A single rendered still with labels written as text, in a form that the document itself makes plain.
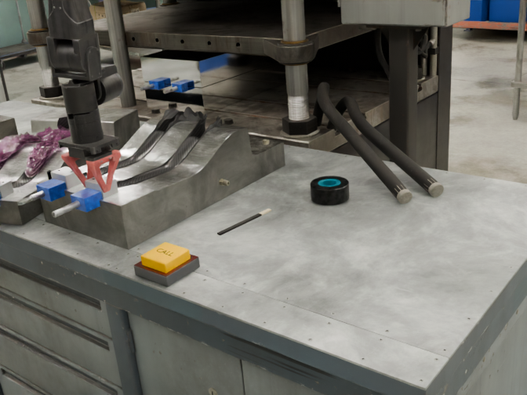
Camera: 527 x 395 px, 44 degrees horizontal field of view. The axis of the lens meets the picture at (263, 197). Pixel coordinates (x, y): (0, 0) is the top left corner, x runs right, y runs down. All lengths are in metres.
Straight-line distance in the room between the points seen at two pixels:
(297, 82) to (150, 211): 0.70
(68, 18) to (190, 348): 0.61
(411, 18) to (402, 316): 0.94
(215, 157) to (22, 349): 0.75
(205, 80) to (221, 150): 0.76
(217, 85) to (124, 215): 1.02
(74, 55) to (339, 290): 0.59
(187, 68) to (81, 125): 0.97
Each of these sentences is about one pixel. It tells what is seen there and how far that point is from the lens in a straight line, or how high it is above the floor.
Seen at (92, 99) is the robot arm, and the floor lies 1.08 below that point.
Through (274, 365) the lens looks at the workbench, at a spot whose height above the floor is 0.69.
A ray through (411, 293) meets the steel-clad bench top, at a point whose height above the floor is 0.80.
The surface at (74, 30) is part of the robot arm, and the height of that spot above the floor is 1.20.
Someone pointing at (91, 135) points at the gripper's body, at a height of 1.01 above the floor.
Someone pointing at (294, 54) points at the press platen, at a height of 1.02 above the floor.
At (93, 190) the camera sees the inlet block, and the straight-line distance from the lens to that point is 1.27.
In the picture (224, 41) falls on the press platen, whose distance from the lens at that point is 2.02.
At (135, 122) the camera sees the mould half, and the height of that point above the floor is 0.88.
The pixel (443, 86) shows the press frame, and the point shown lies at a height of 0.73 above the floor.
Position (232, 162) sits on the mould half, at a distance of 1.42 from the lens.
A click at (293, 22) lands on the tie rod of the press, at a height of 1.10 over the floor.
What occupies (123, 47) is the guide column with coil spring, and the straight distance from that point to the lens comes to 2.32.
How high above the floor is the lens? 1.34
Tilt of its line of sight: 23 degrees down
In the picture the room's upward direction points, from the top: 5 degrees counter-clockwise
